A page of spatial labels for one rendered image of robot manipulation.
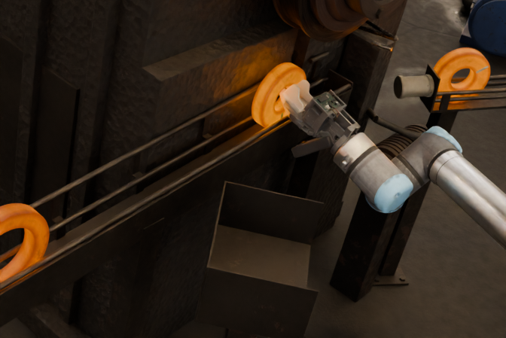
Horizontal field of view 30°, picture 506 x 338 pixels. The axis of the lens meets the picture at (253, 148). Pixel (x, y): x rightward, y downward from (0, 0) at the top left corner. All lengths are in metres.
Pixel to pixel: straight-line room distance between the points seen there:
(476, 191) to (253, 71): 0.55
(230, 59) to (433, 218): 1.39
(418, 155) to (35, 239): 0.88
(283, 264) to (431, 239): 1.28
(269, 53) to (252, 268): 0.52
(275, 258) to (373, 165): 0.30
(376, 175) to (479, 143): 1.73
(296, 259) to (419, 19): 2.72
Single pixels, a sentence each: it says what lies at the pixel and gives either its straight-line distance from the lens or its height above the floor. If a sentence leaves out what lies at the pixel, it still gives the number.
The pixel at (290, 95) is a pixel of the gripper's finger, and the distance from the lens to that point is 2.10.
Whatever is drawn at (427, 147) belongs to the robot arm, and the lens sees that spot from 2.14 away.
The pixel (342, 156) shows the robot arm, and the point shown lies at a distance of 2.04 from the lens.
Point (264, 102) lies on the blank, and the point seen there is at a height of 0.76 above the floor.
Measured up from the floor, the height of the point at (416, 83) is 0.69.
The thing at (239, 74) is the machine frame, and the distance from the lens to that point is 2.08.
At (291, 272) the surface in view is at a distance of 1.90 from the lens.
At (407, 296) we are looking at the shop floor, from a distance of 2.88.
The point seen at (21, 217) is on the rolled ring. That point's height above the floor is 0.77.
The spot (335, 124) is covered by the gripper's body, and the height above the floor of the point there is 0.77.
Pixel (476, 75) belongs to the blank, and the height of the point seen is 0.72.
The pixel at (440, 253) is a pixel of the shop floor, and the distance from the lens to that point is 3.09.
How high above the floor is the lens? 1.84
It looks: 34 degrees down
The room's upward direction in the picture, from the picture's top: 14 degrees clockwise
